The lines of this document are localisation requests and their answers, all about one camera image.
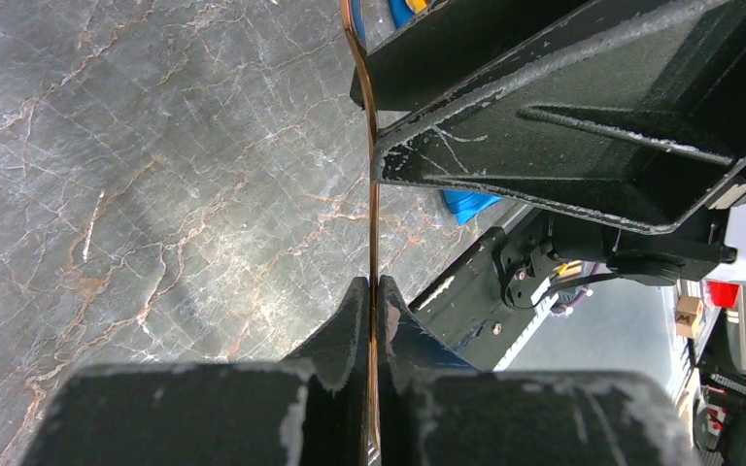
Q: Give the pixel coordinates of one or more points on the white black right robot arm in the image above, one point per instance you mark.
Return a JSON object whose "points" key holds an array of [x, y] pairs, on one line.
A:
{"points": [[691, 251]]}

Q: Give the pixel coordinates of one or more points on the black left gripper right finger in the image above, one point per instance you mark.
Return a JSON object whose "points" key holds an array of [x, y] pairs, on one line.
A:
{"points": [[437, 409]]}

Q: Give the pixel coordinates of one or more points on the blue cloth napkin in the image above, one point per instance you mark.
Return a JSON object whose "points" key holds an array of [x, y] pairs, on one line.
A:
{"points": [[463, 205]]}

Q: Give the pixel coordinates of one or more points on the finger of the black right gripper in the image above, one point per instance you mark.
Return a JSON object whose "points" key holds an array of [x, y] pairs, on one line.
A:
{"points": [[629, 113], [436, 49]]}

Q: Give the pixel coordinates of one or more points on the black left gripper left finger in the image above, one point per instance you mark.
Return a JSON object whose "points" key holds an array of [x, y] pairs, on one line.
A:
{"points": [[305, 409]]}

